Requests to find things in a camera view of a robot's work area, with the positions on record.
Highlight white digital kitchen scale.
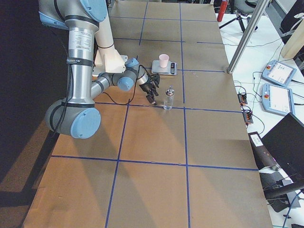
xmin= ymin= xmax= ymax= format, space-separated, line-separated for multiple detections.
xmin=152 ymin=60 xmax=178 ymax=76

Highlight near blue teach pendant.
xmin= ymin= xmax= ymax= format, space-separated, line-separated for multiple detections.
xmin=262 ymin=83 xmax=295 ymax=116

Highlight far blue teach pendant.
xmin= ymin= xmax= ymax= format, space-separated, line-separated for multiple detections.
xmin=261 ymin=60 xmax=296 ymax=87

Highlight pink paper cup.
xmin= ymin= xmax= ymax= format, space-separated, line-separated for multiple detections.
xmin=159 ymin=54 xmax=169 ymax=68

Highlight black device with label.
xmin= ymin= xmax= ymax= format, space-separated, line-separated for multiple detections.
xmin=248 ymin=132 xmax=281 ymax=171

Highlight red cylinder bottle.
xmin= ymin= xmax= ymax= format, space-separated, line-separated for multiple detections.
xmin=217 ymin=0 xmax=228 ymax=22

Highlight blue teach pendant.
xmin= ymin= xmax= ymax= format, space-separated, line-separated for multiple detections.
xmin=262 ymin=83 xmax=295 ymax=116
xmin=261 ymin=60 xmax=296 ymax=87

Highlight aluminium frame post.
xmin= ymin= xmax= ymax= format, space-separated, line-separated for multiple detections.
xmin=227 ymin=0 xmax=269 ymax=74

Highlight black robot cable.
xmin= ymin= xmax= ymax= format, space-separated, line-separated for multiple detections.
xmin=54 ymin=64 xmax=145 ymax=133

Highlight black tripod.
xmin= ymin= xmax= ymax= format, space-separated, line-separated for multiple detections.
xmin=219 ymin=13 xmax=251 ymax=33

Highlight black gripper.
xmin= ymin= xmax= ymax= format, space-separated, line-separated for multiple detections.
xmin=139 ymin=74 xmax=160 ymax=105

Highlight black orange connector box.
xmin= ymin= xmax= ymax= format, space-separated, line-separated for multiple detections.
xmin=237 ymin=86 xmax=247 ymax=106
xmin=241 ymin=105 xmax=253 ymax=126

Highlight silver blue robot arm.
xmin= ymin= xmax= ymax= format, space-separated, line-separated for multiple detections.
xmin=39 ymin=0 xmax=160 ymax=139

